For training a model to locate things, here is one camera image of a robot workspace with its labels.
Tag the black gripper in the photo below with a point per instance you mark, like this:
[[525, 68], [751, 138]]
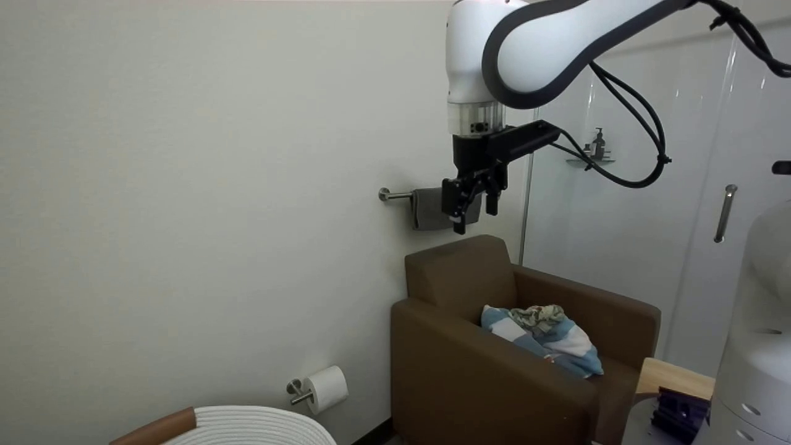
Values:
[[477, 151]]

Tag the white green patterned towel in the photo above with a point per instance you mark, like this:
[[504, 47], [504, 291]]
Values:
[[539, 316]]

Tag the grey hanging towel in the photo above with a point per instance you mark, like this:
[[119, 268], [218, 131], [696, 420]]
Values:
[[426, 210]]

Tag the chrome towel bar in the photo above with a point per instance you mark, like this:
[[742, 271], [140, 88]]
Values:
[[394, 197]]

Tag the dark bottle on shelf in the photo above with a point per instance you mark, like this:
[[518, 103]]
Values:
[[599, 145]]

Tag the glass shower shelf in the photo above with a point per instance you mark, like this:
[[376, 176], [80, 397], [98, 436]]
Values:
[[606, 162]]

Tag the blue white striped towel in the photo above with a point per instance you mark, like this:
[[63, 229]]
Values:
[[569, 349]]

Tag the brown armchair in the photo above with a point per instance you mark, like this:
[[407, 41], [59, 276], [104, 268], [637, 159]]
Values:
[[461, 378]]

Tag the white toilet paper roll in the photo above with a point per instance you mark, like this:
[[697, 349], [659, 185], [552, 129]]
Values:
[[329, 387]]

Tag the chrome toilet paper holder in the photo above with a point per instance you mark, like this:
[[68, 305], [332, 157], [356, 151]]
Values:
[[298, 389]]

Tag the light wooden side table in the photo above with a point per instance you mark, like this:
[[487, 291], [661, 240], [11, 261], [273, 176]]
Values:
[[675, 376]]

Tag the purple bag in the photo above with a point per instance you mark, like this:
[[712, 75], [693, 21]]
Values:
[[681, 414]]

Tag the glass shower enclosure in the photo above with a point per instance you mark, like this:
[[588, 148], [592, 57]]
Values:
[[627, 237]]

